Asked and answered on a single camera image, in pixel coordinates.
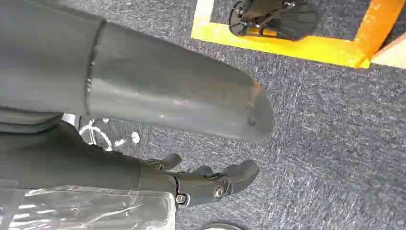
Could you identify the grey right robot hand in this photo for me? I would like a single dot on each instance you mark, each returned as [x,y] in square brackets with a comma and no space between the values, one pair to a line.
[165,95]

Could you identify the yellow floor tape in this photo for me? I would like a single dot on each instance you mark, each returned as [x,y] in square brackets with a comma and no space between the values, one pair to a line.
[295,47]

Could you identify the clear plastic bag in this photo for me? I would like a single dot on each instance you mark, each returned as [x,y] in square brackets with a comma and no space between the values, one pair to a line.
[82,211]

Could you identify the dark round object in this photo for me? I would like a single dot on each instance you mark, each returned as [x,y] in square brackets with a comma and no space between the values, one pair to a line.
[222,227]

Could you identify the orange table leg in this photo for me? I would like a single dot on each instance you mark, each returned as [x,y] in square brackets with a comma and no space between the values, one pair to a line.
[374,25]

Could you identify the pale board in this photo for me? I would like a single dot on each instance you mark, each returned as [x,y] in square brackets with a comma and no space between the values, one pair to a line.
[393,54]

